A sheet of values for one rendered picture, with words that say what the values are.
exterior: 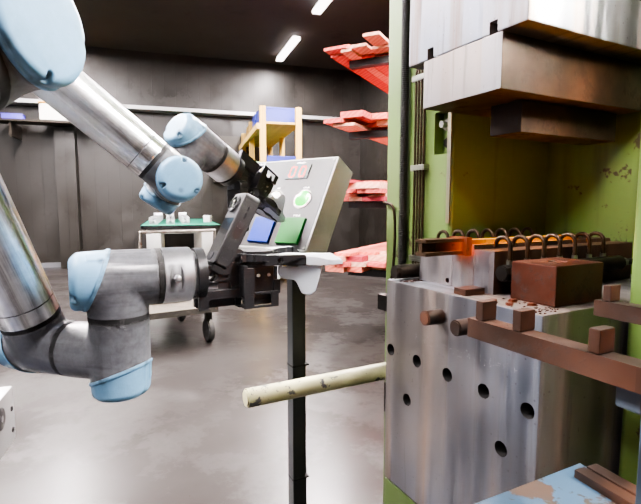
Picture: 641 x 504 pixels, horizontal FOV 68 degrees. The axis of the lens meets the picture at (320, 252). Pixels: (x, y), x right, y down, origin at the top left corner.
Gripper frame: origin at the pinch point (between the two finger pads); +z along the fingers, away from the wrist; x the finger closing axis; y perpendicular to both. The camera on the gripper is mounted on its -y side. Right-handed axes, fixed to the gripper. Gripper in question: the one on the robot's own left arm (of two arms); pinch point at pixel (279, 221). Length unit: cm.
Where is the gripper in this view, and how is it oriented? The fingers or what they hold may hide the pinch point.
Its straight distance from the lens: 117.5
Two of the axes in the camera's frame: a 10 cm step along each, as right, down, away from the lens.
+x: -8.0, -0.6, 6.0
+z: 5.2, 4.3, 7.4
